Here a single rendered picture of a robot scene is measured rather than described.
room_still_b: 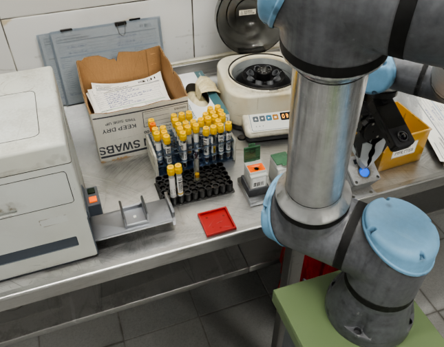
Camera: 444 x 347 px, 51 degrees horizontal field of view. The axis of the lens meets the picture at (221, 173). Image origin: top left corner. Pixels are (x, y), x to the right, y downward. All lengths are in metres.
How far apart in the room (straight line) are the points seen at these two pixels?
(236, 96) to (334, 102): 0.72
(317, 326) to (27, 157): 0.57
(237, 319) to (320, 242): 1.21
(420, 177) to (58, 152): 0.84
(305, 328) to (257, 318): 1.07
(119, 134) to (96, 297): 0.70
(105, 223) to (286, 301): 0.40
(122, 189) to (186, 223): 0.19
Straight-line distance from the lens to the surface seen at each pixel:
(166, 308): 1.95
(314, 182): 0.64
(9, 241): 0.94
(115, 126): 1.16
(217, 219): 1.03
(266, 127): 1.24
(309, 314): 0.87
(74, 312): 1.68
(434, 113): 1.46
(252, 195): 1.07
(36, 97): 0.93
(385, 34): 0.43
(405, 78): 0.82
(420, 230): 0.74
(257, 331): 1.89
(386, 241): 0.70
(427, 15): 0.42
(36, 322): 1.70
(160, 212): 1.01
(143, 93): 1.34
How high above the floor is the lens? 1.64
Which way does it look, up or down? 42 degrees down
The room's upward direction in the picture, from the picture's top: straight up
